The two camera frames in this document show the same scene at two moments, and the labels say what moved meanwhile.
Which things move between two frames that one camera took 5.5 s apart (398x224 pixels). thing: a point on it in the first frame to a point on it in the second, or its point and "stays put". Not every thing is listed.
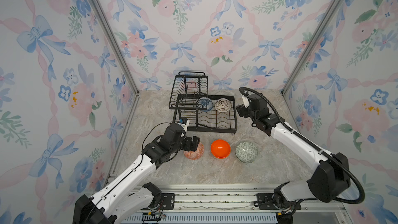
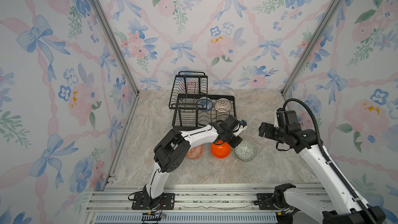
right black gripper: [244, 110] to [267, 129]
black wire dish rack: [189, 97] stays put
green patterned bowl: [246, 152] stays put
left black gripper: [190, 143] to [235, 140]
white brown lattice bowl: [223, 105] stays put
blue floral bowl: [204, 103] stays put
